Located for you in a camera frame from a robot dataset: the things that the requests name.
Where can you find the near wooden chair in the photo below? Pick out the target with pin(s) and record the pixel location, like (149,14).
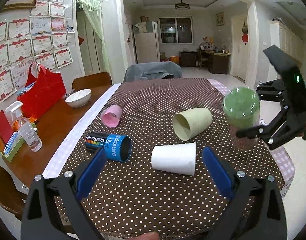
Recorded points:
(11,199)

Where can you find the small pink cup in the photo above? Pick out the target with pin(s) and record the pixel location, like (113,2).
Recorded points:
(111,116)

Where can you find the red bag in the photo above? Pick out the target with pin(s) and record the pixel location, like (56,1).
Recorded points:
(48,88)

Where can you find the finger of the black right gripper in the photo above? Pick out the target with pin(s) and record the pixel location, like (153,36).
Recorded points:
(255,131)

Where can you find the clear spray bottle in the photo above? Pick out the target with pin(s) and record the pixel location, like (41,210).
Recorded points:
(23,125)

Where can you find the wooden chair back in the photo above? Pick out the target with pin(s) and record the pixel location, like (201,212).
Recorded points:
(91,81)

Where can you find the brown polka dot tablecloth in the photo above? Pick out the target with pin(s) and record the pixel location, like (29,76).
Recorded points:
(164,186)

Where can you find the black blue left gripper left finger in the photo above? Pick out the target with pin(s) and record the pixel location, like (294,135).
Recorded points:
(41,219)

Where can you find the ceiling lamp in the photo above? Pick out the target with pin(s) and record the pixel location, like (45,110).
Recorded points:
(181,6)

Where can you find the green tray with items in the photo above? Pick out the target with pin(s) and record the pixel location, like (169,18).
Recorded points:
(11,147)

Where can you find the pale green cup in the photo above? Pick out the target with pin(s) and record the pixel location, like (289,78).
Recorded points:
(190,123)

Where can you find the green door curtain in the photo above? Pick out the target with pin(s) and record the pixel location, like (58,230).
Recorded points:
(93,12)

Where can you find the white ceramic bowl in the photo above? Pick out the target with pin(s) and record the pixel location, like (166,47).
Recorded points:
(79,98)

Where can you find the black blue cylindrical can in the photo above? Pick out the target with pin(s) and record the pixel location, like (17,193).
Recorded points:
(116,147)

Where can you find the red envelope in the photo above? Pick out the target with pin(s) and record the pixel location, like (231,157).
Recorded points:
(6,130)

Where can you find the grey covered chair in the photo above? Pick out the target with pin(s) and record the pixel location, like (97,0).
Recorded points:
(153,71)

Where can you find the clear jar pink green contents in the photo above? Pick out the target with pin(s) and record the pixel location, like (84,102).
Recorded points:
(241,107)

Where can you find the dark wooden desk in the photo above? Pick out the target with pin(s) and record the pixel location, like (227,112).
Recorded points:
(216,63)

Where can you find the white paper cup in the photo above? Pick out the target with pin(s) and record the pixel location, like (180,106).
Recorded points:
(179,158)

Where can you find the wooden chair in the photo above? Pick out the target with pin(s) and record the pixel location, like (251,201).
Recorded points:
(11,199)
(91,81)

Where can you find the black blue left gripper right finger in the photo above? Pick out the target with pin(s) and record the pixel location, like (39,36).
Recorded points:
(255,209)

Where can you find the white cabinet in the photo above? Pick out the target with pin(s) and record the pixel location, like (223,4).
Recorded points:
(288,38)

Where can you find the white refrigerator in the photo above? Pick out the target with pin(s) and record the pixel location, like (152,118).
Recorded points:
(146,42)

